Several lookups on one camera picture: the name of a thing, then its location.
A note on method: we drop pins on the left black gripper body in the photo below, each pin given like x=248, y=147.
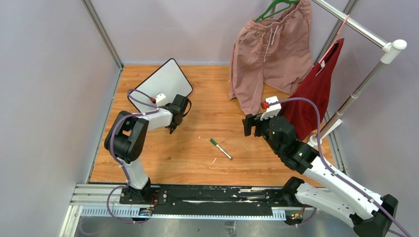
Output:
x=166, y=105

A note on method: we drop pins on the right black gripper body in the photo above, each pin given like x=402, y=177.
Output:
x=262, y=127

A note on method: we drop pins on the small black-framed whiteboard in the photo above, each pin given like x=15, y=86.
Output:
x=168, y=79

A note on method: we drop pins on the green whiteboard marker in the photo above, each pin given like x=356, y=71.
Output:
x=220, y=148

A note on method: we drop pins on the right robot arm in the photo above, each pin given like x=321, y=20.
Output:
x=368, y=213

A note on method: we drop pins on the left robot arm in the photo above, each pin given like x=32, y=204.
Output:
x=126, y=138

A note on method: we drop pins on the dark red garment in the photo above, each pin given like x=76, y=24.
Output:
x=315, y=88

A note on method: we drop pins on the pink shorts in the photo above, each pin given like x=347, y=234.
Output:
x=274, y=52

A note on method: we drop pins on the green clothes hanger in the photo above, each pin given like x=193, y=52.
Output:
x=271, y=10

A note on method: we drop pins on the pink clothes hanger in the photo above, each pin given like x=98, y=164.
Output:
x=322, y=62

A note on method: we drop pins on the metal clothes rack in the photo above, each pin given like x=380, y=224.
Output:
x=372, y=73

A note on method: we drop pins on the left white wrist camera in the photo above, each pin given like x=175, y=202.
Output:
x=160, y=99

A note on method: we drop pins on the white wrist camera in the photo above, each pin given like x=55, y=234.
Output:
x=160, y=99
x=272, y=107

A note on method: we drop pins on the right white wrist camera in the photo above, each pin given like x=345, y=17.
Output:
x=272, y=107

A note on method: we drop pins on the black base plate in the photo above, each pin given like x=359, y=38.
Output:
x=221, y=201

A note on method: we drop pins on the aluminium rail frame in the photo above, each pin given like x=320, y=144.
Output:
x=95, y=210

